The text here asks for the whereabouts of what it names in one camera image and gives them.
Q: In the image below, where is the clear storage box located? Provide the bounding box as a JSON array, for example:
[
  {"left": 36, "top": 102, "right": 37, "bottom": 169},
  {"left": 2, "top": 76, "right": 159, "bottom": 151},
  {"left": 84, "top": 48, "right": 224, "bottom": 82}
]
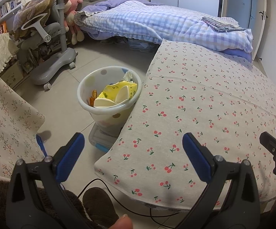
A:
[{"left": 88, "top": 122, "right": 123, "bottom": 153}]

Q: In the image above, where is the floral table cloth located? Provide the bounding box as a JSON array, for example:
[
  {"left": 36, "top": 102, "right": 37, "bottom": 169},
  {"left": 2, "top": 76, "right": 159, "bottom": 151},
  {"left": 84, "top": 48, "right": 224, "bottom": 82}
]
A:
[{"left": 0, "top": 78, "right": 45, "bottom": 180}]

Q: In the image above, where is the folded striped cloth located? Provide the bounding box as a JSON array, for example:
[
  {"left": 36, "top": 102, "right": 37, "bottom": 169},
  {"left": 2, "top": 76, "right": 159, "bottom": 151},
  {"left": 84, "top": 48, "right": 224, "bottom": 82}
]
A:
[{"left": 202, "top": 17, "right": 245, "bottom": 33}]

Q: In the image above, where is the white paper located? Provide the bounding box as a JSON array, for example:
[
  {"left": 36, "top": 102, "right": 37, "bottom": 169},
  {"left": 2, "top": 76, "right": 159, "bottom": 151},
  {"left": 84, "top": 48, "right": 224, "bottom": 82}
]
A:
[{"left": 121, "top": 71, "right": 136, "bottom": 83}]

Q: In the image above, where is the yellow crinkled snack wrapper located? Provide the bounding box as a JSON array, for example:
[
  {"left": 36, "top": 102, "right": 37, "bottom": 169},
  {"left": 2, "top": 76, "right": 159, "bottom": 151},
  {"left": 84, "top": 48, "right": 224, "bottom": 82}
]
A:
[{"left": 89, "top": 90, "right": 97, "bottom": 107}]

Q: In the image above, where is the yellow white snack bag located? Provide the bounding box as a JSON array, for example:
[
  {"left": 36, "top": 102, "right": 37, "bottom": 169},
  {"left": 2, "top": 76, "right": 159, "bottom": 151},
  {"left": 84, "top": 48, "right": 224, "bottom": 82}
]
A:
[{"left": 94, "top": 81, "right": 138, "bottom": 108}]

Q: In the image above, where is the grey ergonomic chair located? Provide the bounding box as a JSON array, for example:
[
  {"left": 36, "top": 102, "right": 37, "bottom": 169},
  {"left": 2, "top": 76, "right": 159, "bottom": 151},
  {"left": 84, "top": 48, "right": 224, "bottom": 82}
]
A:
[{"left": 21, "top": 0, "right": 77, "bottom": 91}]

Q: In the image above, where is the cherry print mattress cover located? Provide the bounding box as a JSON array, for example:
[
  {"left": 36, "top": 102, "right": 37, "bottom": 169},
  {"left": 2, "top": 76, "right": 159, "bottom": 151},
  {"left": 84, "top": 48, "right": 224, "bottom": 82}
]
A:
[{"left": 94, "top": 40, "right": 276, "bottom": 210}]

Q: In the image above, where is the white door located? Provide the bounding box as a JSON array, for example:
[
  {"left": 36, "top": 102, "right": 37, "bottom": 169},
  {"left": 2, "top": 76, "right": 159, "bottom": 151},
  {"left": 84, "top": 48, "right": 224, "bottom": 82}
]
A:
[{"left": 221, "top": 0, "right": 267, "bottom": 60}]

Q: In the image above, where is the brown blanket on chair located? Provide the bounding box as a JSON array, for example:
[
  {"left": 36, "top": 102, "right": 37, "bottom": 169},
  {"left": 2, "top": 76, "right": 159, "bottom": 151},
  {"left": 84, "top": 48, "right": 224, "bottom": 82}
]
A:
[{"left": 12, "top": 0, "right": 76, "bottom": 40}]

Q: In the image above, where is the purple blanket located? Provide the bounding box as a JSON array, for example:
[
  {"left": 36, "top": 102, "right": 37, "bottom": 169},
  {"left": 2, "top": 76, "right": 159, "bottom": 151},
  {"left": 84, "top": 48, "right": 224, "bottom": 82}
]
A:
[{"left": 79, "top": 0, "right": 253, "bottom": 64}]

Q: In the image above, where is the black cable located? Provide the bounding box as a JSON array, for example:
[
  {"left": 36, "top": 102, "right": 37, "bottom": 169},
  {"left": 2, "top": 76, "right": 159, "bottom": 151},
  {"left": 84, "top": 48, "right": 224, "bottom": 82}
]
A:
[{"left": 77, "top": 178, "right": 184, "bottom": 229}]

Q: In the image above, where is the pink plush toy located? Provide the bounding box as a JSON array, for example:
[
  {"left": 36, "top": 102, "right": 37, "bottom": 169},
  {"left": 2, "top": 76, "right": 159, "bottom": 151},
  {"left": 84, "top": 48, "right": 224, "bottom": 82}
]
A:
[{"left": 64, "top": 0, "right": 85, "bottom": 45}]

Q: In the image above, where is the left hand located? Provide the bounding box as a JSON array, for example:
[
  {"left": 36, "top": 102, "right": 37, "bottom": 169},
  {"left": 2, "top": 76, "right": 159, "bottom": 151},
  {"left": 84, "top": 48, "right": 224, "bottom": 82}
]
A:
[{"left": 109, "top": 214, "right": 133, "bottom": 229}]

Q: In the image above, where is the blue plaid quilt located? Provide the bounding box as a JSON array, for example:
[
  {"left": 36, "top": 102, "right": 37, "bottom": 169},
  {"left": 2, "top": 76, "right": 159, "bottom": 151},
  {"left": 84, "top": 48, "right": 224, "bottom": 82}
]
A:
[{"left": 74, "top": 0, "right": 254, "bottom": 53}]

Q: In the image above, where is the white polka dot trash bin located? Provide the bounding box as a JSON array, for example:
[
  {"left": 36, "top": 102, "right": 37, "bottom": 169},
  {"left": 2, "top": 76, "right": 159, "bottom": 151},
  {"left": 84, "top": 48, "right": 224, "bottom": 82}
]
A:
[{"left": 77, "top": 66, "right": 142, "bottom": 136}]

